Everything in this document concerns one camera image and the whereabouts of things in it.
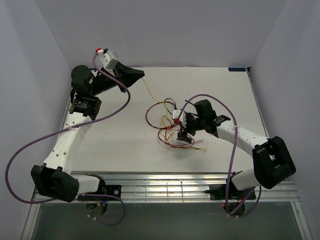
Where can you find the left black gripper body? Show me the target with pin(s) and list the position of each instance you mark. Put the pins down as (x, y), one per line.
(104, 80)

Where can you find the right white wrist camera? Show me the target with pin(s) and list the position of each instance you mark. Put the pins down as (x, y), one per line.
(179, 117)

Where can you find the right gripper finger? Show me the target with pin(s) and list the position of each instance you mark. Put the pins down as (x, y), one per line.
(184, 136)
(183, 129)

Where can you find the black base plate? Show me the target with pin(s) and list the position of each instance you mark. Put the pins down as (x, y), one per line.
(112, 190)
(218, 192)

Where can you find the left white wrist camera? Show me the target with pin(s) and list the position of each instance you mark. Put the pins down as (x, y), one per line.
(108, 59)

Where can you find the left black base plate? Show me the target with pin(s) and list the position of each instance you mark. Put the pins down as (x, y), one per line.
(112, 190)

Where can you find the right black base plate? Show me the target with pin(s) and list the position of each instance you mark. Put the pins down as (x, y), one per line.
(218, 192)

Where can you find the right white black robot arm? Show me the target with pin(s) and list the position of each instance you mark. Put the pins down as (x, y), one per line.
(272, 162)

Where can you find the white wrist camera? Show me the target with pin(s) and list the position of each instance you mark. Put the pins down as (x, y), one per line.
(108, 59)
(179, 117)

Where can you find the aluminium rail frame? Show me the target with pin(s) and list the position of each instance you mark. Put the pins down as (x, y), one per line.
(163, 187)

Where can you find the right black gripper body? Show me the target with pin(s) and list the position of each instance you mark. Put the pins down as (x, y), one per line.
(194, 124)

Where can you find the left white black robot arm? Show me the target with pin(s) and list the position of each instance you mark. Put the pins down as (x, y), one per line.
(53, 178)

